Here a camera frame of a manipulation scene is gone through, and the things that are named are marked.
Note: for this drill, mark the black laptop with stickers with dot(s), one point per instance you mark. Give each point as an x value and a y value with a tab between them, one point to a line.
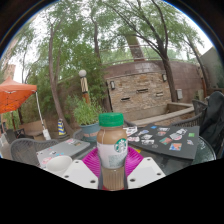
166	140

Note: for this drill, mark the wall lantern light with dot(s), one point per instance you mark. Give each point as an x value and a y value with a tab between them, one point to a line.
164	77
112	85

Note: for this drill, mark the grey wall utility box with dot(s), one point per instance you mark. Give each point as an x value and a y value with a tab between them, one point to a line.
179	94

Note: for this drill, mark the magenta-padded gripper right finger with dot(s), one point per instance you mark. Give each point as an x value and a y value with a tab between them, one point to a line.
145	173

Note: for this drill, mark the blue yellow striped bollard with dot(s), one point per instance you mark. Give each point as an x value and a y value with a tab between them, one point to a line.
61	127

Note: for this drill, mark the potted green plant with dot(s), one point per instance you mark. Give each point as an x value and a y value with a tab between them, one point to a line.
86	115

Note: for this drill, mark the black jacket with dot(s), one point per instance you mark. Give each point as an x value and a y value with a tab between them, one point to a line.
213	120

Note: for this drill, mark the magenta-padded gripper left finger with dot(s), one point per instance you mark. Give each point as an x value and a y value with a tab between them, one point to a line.
80	175

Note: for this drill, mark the globe-topped lamp post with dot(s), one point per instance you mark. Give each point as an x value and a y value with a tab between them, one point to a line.
84	88

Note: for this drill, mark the green-capped coffee drink bottle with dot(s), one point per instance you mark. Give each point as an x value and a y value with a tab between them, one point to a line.
112	146

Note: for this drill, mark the orange patio umbrella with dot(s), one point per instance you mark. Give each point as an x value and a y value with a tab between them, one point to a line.
15	96

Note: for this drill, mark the silver laptop with stickers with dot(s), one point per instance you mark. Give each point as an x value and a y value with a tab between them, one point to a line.
63	150

